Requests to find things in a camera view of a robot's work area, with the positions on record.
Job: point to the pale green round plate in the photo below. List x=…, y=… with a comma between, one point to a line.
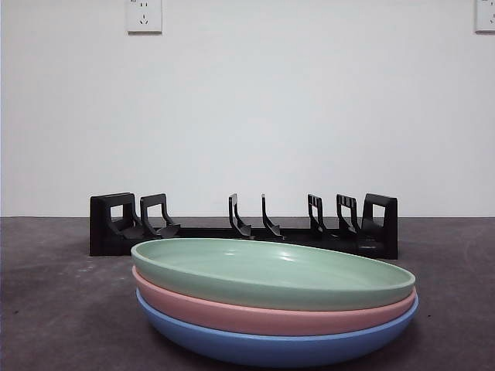
x=270, y=290

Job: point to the black plate rack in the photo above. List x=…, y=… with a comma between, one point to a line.
x=104, y=232

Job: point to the blue round plate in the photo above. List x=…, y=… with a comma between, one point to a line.
x=270, y=348

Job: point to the pink round plate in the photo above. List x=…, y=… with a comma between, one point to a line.
x=270, y=317

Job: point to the white wall socket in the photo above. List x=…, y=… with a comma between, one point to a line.
x=486, y=17
x=144, y=17

